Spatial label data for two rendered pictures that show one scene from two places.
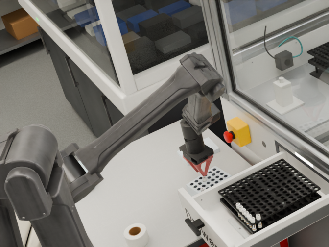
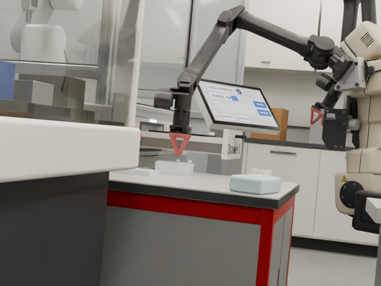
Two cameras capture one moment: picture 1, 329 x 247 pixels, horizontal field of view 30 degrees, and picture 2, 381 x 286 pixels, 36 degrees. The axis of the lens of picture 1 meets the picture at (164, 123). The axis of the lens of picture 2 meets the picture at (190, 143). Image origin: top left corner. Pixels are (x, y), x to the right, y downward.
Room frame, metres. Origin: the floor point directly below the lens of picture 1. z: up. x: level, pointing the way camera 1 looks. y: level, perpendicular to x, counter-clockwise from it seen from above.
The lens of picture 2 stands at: (3.21, 1.05, 0.91)
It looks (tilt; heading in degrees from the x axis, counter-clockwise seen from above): 1 degrees down; 213
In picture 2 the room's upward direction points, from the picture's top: 5 degrees clockwise
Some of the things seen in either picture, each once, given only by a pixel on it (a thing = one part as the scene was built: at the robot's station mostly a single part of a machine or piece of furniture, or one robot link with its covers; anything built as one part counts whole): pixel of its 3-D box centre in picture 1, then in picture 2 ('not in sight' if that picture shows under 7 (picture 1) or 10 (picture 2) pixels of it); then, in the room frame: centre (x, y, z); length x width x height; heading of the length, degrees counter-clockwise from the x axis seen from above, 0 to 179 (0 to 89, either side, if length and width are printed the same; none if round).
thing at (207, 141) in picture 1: (198, 151); (136, 171); (1.74, -0.09, 0.77); 0.13 x 0.09 x 0.02; 105
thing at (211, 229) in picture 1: (207, 229); (232, 144); (1.23, -0.04, 0.87); 0.29 x 0.02 x 0.11; 18
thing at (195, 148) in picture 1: (194, 143); (181, 120); (1.54, -0.07, 0.94); 0.10 x 0.07 x 0.07; 26
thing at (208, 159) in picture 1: (199, 162); (179, 141); (1.54, -0.07, 0.87); 0.07 x 0.07 x 0.09; 26
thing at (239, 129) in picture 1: (238, 132); not in sight; (1.64, -0.22, 0.88); 0.07 x 0.05 x 0.07; 18
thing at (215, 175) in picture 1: (209, 184); (174, 167); (1.53, -0.09, 0.78); 0.12 x 0.08 x 0.04; 118
